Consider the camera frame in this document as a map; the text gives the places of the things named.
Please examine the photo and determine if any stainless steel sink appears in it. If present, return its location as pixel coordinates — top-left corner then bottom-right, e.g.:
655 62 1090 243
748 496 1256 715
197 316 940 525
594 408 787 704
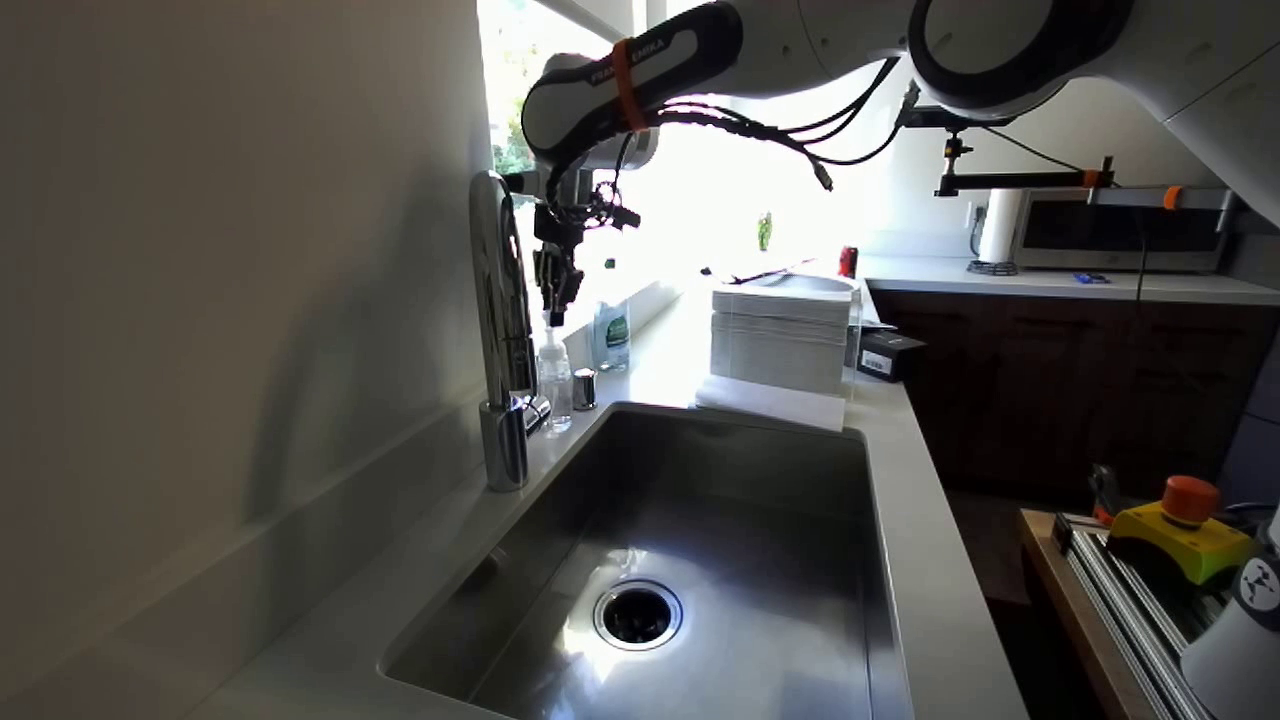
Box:
383 403 912 720

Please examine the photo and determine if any clear green-label dish soap bottle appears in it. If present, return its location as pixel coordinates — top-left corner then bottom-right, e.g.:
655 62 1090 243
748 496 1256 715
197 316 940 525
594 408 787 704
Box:
593 303 632 371

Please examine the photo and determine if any chrome sink button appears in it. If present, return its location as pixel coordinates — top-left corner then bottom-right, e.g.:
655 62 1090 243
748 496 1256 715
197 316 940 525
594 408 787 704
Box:
571 368 594 411

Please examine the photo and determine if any clear pump soap bottle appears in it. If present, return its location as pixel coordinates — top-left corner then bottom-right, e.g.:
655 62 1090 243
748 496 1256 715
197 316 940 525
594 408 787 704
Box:
538 328 571 430

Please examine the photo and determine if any small red cup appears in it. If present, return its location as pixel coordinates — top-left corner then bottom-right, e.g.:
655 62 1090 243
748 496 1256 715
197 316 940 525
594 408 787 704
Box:
836 243 859 280

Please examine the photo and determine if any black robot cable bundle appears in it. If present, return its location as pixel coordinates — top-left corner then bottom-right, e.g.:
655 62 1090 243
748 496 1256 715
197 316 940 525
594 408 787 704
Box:
582 53 923 232

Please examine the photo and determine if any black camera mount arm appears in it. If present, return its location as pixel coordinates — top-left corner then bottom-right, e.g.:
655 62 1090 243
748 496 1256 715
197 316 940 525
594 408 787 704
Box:
901 105 1120 199

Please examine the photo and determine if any chrome kitchen faucet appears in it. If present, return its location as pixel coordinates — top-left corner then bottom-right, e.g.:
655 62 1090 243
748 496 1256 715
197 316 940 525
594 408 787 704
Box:
468 171 536 490

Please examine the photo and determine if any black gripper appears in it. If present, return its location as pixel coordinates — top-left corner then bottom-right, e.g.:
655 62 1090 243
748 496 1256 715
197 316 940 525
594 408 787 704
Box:
536 167 638 328

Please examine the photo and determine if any white folded paper towel stack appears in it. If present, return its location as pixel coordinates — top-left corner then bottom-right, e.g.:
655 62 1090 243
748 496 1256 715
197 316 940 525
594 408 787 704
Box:
710 271 854 397

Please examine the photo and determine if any stainless microwave oven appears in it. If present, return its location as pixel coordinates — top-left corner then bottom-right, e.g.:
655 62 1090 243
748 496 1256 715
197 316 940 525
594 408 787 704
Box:
1015 185 1233 271

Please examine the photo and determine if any white paper towel roll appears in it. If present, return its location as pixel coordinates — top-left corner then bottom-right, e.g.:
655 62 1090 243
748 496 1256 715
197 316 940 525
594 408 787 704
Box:
976 188 1023 265

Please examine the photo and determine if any small black box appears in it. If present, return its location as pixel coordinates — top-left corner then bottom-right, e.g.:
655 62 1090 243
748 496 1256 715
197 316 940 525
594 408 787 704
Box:
854 328 923 379

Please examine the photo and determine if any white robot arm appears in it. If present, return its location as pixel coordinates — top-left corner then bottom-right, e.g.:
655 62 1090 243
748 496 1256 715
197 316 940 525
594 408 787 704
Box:
519 0 1280 325

